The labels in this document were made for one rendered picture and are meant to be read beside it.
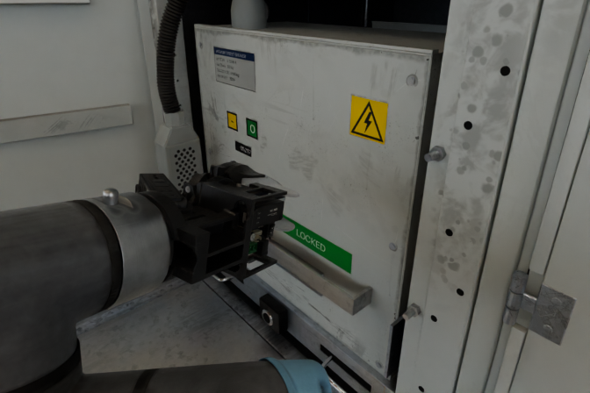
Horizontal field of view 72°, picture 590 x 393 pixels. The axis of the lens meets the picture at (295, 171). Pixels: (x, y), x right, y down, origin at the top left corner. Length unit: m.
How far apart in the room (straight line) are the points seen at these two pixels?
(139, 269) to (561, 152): 0.30
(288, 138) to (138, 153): 0.41
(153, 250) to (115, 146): 0.65
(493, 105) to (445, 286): 0.19
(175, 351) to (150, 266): 0.56
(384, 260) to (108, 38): 0.64
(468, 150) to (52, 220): 0.32
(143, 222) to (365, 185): 0.32
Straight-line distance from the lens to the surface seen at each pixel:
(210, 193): 0.36
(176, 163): 0.77
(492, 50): 0.38
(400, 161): 0.49
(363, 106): 0.51
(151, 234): 0.29
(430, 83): 0.46
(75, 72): 0.89
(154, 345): 0.87
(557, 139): 0.37
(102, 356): 0.88
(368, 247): 0.58
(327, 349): 0.74
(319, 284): 0.62
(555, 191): 0.36
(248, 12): 0.74
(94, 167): 0.94
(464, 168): 0.40
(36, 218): 0.27
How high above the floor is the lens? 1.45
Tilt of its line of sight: 24 degrees down
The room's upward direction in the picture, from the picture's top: straight up
